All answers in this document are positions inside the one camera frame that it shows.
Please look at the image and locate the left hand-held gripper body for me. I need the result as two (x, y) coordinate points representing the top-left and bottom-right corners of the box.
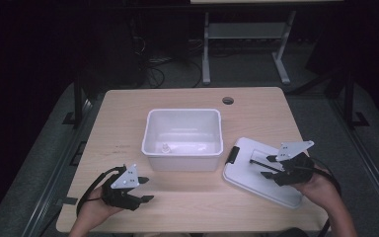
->
(101, 163), (143, 212)

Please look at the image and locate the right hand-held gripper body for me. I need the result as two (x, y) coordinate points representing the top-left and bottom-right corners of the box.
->
(271, 140), (317, 188)

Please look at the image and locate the white lid with black handle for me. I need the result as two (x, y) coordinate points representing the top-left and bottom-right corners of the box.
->
(222, 136), (306, 210)

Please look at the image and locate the small clear bottle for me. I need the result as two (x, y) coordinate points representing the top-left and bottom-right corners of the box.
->
(160, 141), (173, 155)

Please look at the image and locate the white plastic storage box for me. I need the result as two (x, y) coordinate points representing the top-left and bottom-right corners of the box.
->
(140, 108), (225, 173)

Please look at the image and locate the person's left hand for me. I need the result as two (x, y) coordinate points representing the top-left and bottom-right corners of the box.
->
(74, 187), (126, 235)

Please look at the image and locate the person's right hand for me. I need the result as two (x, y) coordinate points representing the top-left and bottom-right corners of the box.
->
(290, 165), (341, 215)

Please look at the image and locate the black metal stand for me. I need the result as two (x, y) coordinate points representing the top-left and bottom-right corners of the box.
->
(61, 74), (87, 129)
(342, 71), (371, 130)

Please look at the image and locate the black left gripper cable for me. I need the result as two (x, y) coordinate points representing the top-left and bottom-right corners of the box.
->
(75, 165), (126, 217)

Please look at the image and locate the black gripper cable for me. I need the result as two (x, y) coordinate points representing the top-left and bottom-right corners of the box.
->
(310, 157), (342, 237)
(75, 165), (126, 217)

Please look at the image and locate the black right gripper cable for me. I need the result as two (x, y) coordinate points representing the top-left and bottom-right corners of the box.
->
(310, 157), (342, 237)

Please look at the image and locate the metal floor rail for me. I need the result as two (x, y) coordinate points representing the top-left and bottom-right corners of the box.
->
(330, 98), (379, 228)
(21, 98), (95, 237)

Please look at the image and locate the tangle of floor cables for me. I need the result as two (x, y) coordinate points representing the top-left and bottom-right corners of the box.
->
(133, 35), (205, 89)

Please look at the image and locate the grey metal table frame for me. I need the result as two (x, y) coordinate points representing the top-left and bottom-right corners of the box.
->
(201, 11), (297, 86)

